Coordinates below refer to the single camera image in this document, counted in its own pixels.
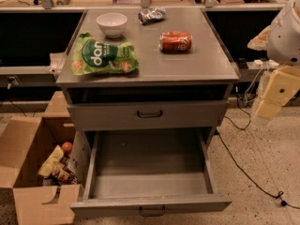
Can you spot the yellow snack bag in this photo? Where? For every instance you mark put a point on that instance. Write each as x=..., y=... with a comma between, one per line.
x=47, y=167

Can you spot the white ceramic bowl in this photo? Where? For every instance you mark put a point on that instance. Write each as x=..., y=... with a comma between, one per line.
x=112, y=25

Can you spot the crumpled silver foil bag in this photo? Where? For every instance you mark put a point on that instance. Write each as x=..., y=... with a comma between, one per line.
x=151, y=15

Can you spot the open grey bottom drawer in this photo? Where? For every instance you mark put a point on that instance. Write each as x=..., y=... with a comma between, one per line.
x=149, y=173

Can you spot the green rice chip bag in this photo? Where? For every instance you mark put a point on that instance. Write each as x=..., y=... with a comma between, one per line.
x=94, y=57

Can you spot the grey metal drawer cabinet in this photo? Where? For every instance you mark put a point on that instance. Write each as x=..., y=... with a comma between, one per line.
x=202, y=73

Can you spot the orange soda can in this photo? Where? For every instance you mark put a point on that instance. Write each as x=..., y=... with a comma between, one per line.
x=175, y=41

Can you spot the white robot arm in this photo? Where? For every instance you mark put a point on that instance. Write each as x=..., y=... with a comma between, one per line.
x=281, y=40

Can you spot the closed grey middle drawer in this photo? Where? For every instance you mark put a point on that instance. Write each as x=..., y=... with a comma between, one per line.
x=143, y=115

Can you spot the brown cardboard box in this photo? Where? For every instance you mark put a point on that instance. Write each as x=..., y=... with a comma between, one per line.
x=24, y=145

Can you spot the brown snack packets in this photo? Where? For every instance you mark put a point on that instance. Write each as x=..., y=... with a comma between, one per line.
x=62, y=173

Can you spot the red apple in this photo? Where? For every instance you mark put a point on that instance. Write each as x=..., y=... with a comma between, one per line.
x=67, y=147

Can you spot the white power strip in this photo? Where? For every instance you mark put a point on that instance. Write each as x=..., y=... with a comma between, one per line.
x=267, y=64

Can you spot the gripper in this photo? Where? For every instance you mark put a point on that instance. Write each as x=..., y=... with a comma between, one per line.
x=285, y=37

